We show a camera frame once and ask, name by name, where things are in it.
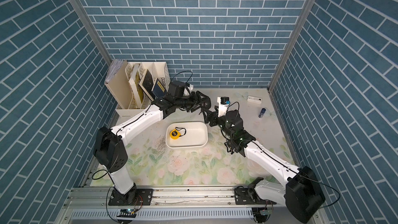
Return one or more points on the small blue bottle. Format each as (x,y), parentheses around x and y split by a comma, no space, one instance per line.
(262,112)

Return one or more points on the beige folder with papers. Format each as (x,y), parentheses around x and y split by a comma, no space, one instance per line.
(117,83)

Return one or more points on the white desktop file organizer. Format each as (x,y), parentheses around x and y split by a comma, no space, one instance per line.
(159,70)

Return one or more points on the floral table mat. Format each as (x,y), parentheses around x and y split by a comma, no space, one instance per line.
(150,162)

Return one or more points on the yellow tape measure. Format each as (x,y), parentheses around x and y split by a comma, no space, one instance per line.
(177,132)

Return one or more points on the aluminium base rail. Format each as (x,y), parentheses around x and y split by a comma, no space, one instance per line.
(165,196)

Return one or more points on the white storage box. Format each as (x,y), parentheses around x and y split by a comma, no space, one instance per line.
(196,136)

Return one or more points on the blue book in organizer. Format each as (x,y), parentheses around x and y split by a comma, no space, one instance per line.
(158,90)

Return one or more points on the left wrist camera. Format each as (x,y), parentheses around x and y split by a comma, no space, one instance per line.
(188,88)

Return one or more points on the small white rectangular box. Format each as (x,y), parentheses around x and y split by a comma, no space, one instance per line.
(254,99)

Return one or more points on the right green circuit board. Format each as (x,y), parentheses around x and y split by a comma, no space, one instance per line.
(265,212)

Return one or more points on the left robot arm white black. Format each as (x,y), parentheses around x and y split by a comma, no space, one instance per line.
(109,148)

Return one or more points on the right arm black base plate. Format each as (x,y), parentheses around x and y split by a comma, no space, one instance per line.
(245,196)

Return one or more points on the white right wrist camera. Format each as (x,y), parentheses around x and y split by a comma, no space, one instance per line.
(223,105)

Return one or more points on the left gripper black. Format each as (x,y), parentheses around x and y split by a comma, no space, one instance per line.
(195,102)

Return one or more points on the left green circuit board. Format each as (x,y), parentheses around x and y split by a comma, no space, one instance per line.
(127,213)

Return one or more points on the black notebook in organizer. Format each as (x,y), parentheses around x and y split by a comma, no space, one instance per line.
(146,83)

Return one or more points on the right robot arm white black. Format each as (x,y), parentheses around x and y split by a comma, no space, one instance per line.
(300,189)

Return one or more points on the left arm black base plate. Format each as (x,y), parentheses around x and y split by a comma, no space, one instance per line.
(138,197)

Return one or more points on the green circuit board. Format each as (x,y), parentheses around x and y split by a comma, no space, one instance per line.
(265,212)
(127,213)

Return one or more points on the white vented cable duct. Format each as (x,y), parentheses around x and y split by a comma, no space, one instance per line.
(163,214)

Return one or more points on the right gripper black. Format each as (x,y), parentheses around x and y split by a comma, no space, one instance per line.
(211,115)

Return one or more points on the white book in organizer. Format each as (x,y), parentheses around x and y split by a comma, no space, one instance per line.
(137,91)

